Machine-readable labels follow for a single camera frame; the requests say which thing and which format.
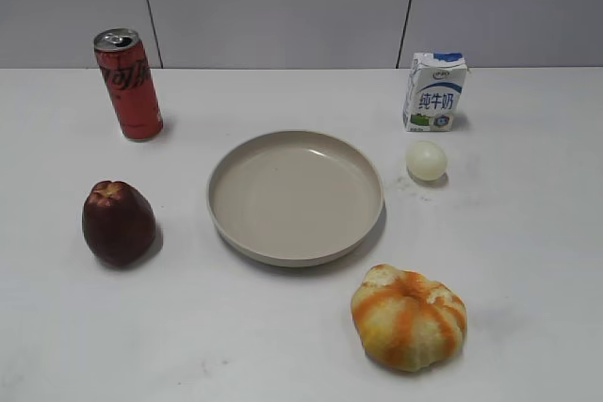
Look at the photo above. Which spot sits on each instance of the orange striped croissant bread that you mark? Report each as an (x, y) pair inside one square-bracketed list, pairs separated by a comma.
[(405, 321)]

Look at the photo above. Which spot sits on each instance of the beige round plate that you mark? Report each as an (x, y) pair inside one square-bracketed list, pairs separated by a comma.
[(295, 198)]

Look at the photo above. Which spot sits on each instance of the white egg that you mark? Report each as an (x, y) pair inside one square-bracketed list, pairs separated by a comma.
[(426, 160)]

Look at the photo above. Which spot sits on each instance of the white blue milk carton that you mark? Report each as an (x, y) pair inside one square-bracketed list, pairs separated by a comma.
[(435, 86)]

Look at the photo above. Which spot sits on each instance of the dark red wax apple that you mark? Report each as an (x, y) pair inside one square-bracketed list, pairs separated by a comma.
[(118, 223)]

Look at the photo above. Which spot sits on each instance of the red cola can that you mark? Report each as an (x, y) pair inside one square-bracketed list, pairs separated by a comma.
[(124, 65)]

